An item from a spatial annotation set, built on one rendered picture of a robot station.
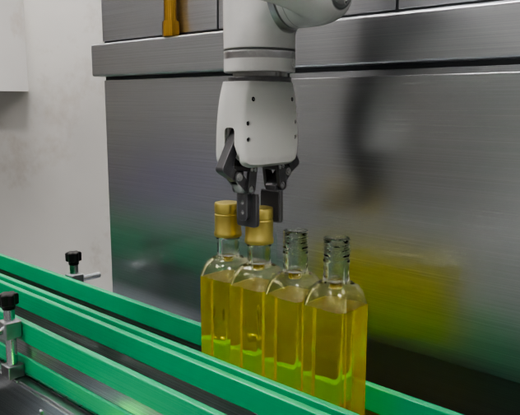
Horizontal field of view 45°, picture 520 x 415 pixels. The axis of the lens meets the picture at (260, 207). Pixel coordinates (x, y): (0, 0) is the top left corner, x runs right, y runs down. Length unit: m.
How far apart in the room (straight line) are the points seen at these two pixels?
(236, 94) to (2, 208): 3.49
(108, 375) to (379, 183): 0.42
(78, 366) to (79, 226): 2.97
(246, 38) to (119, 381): 0.44
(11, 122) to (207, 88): 3.05
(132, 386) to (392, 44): 0.52
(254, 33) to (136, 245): 0.63
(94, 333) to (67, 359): 0.09
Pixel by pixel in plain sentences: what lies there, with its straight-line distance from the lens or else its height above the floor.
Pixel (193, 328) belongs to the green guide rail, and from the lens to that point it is 0.96.
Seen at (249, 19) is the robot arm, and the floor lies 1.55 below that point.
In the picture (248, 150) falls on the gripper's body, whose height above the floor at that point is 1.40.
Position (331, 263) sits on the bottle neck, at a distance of 0.70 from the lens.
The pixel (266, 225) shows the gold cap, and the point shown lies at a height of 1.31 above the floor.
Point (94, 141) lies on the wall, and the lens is 3.73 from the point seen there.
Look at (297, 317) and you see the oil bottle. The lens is 0.73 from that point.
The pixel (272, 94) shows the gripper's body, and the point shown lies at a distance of 0.74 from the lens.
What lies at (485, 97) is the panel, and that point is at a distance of 0.74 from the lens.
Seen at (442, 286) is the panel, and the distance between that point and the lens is 0.79.
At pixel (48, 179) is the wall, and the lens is 3.92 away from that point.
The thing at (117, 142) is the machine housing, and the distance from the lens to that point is 1.25.
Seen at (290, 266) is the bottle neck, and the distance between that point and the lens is 0.74.
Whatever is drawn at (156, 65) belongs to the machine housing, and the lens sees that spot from 1.11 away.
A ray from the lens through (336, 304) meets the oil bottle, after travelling 0.69.
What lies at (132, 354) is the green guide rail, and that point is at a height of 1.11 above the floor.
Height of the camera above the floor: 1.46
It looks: 10 degrees down
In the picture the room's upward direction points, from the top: straight up
